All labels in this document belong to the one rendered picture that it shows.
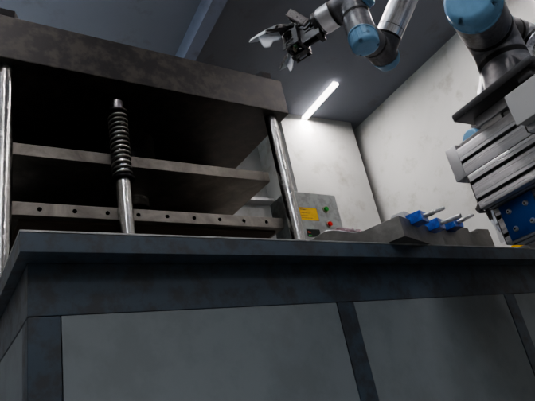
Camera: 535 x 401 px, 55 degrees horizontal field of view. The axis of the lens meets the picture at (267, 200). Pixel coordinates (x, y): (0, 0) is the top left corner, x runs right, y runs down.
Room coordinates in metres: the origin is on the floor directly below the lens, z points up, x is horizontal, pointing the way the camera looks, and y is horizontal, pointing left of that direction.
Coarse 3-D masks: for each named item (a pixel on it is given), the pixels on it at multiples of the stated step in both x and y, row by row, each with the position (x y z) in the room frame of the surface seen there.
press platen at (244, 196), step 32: (32, 160) 1.59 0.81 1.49; (64, 160) 1.64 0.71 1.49; (96, 160) 1.70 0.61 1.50; (160, 160) 1.86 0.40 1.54; (32, 192) 1.82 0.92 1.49; (64, 192) 1.87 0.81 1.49; (96, 192) 1.93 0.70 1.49; (160, 192) 2.05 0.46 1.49; (192, 192) 2.11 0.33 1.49; (224, 192) 2.18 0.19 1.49; (256, 192) 2.26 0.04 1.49
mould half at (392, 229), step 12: (396, 216) 1.20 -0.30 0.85; (372, 228) 1.24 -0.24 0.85; (384, 228) 1.22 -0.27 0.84; (396, 228) 1.20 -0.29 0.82; (408, 228) 1.22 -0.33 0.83; (420, 228) 1.29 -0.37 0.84; (336, 240) 1.30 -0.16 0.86; (348, 240) 1.28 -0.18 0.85; (360, 240) 1.26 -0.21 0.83; (372, 240) 1.25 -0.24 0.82; (384, 240) 1.23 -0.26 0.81; (396, 240) 1.22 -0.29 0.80; (408, 240) 1.24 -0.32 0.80; (420, 240) 1.27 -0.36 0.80; (432, 240) 1.33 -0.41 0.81
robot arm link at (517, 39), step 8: (512, 16) 1.02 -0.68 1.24; (512, 24) 0.97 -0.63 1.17; (512, 32) 0.99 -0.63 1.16; (504, 40) 0.99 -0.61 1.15; (512, 40) 1.00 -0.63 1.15; (520, 40) 1.01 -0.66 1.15; (488, 48) 1.00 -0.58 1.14; (496, 48) 1.01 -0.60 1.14; (472, 56) 1.07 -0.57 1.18; (480, 56) 1.04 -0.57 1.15
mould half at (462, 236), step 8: (448, 232) 1.48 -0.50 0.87; (456, 232) 1.50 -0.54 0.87; (464, 232) 1.53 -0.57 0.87; (472, 232) 1.55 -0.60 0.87; (480, 232) 1.58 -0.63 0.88; (488, 232) 1.60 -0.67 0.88; (448, 240) 1.47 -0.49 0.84; (456, 240) 1.50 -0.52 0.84; (464, 240) 1.52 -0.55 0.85; (472, 240) 1.54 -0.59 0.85; (480, 240) 1.57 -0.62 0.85; (488, 240) 1.59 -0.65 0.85
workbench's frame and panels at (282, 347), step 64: (64, 256) 0.79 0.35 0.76; (128, 256) 0.85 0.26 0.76; (192, 256) 0.92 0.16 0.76; (256, 256) 1.00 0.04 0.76; (320, 256) 1.09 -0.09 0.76; (384, 256) 1.20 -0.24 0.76; (448, 256) 1.35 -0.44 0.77; (512, 256) 1.52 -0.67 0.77; (0, 320) 1.05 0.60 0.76; (64, 320) 0.82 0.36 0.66; (128, 320) 0.88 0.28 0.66; (192, 320) 0.95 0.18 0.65; (256, 320) 1.03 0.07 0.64; (320, 320) 1.13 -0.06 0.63; (384, 320) 1.24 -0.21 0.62; (448, 320) 1.38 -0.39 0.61; (512, 320) 1.54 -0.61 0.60; (0, 384) 1.05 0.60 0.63; (64, 384) 0.82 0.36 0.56; (128, 384) 0.88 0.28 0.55; (192, 384) 0.94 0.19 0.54; (256, 384) 1.02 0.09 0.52; (320, 384) 1.11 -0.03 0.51; (384, 384) 1.21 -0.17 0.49; (448, 384) 1.33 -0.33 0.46; (512, 384) 1.47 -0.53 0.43
